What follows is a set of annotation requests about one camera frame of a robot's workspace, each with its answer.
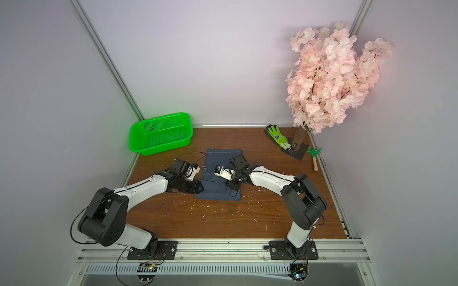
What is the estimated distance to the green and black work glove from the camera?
1.09m

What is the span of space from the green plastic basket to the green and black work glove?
51 cm

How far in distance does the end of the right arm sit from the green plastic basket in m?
0.42

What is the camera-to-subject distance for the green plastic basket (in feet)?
3.68

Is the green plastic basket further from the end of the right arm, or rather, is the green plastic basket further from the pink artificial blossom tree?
the pink artificial blossom tree

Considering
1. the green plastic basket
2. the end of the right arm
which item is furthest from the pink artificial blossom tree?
the green plastic basket

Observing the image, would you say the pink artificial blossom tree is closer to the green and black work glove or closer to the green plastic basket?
the green and black work glove

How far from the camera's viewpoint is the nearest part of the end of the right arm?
2.14 feet

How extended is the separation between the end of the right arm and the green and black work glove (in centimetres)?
43
